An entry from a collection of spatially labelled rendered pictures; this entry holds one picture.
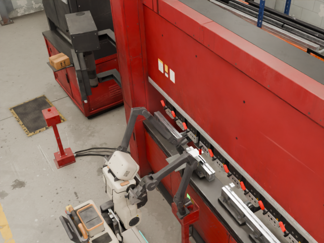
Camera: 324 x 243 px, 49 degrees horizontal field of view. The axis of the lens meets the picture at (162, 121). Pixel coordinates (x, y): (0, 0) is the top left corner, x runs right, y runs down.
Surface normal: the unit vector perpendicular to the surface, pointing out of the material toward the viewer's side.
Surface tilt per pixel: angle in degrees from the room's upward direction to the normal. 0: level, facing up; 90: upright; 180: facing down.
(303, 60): 0
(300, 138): 90
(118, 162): 48
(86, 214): 0
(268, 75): 90
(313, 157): 90
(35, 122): 0
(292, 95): 90
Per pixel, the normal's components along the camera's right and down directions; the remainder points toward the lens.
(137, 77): 0.47, 0.53
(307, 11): -0.84, 0.37
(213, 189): -0.04, -0.78
